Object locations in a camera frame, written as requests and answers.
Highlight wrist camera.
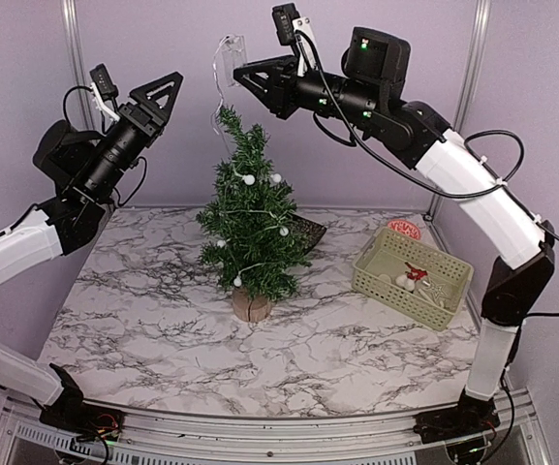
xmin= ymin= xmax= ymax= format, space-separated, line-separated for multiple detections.
xmin=89 ymin=63 xmax=120 ymax=122
xmin=271 ymin=3 xmax=318 ymax=78

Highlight silver star ornament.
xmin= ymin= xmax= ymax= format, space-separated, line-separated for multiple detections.
xmin=422 ymin=279 xmax=448 ymax=301

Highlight aluminium frame post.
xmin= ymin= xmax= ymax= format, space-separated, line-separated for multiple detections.
xmin=426 ymin=0 xmax=493 ymax=217
xmin=60 ymin=0 xmax=96 ymax=130

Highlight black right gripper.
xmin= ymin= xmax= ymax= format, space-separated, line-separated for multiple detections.
xmin=236 ymin=53 xmax=382 ymax=128

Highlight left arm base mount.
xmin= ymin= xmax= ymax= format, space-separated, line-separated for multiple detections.
xmin=39 ymin=363 xmax=124 ymax=435

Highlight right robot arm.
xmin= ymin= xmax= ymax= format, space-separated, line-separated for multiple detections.
xmin=233 ymin=26 xmax=555 ymax=434

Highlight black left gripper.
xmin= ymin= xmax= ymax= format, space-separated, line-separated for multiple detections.
xmin=78 ymin=71 xmax=182 ymax=200

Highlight left aluminium frame post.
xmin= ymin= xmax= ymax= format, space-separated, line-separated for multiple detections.
xmin=60 ymin=0 xmax=96 ymax=130

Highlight black mesh object behind tree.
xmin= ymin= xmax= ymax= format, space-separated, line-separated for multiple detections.
xmin=292 ymin=214 xmax=327 ymax=254

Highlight red white round ornament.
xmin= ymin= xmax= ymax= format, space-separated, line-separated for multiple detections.
xmin=387 ymin=219 xmax=421 ymax=240

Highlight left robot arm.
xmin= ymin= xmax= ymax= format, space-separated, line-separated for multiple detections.
xmin=0 ymin=64 xmax=184 ymax=431

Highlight small green christmas tree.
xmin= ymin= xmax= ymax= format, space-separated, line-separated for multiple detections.
xmin=197 ymin=107 xmax=310 ymax=302

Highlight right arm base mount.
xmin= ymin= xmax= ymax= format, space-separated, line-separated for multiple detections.
xmin=413 ymin=389 xmax=501 ymax=444

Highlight red reindeer ornament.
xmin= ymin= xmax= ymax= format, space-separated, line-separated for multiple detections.
xmin=405 ymin=262 xmax=428 ymax=283

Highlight front aluminium rail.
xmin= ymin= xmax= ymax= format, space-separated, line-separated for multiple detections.
xmin=0 ymin=389 xmax=552 ymax=464

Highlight white ball string lights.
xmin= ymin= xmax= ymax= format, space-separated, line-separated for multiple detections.
xmin=208 ymin=33 xmax=293 ymax=287

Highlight green perforated plastic basket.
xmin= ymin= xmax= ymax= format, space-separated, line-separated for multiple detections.
xmin=352 ymin=227 xmax=474 ymax=331

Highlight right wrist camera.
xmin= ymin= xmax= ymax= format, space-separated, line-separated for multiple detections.
xmin=271 ymin=3 xmax=318 ymax=78

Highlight right aluminium frame post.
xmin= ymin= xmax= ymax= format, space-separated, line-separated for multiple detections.
xmin=426 ymin=0 xmax=493 ymax=217

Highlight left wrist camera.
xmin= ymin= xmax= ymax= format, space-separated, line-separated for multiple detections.
xmin=89 ymin=63 xmax=120 ymax=122

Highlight round wooden tree base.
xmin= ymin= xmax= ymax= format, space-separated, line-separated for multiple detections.
xmin=232 ymin=288 xmax=272 ymax=323

